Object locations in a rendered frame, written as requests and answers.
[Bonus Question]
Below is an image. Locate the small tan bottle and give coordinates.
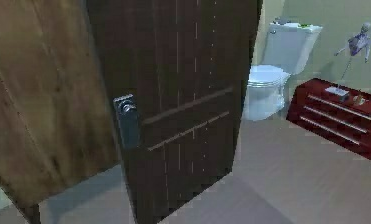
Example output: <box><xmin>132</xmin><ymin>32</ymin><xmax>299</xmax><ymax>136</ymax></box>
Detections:
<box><xmin>352</xmin><ymin>91</ymin><xmax>368</xmax><ymax>106</ymax></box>

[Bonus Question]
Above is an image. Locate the pale grey figure statue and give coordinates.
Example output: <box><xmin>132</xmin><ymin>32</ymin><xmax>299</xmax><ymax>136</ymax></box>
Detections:
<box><xmin>333</xmin><ymin>21</ymin><xmax>371</xmax><ymax>80</ymax></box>

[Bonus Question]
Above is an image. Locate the grey metal door handle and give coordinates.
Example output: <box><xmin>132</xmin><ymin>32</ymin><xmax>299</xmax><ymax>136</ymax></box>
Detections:
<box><xmin>112</xmin><ymin>93</ymin><xmax>141</xmax><ymax>150</ymax></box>

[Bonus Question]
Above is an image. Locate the white toilet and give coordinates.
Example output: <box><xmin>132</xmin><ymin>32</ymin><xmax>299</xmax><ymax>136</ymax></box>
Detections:
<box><xmin>242</xmin><ymin>18</ymin><xmax>324</xmax><ymax>122</ymax></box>

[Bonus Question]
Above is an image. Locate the grey box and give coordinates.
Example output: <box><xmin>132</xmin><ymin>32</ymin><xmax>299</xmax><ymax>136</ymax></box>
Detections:
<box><xmin>324</xmin><ymin>85</ymin><xmax>351</xmax><ymax>102</ymax></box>

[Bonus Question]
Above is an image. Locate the red chest of drawers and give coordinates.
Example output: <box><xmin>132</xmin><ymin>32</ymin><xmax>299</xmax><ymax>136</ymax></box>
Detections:
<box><xmin>286</xmin><ymin>77</ymin><xmax>371</xmax><ymax>162</ymax></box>

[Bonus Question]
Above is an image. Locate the dark brown room door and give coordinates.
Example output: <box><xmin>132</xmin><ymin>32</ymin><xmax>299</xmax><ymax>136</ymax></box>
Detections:
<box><xmin>82</xmin><ymin>0</ymin><xmax>265</xmax><ymax>224</ymax></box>

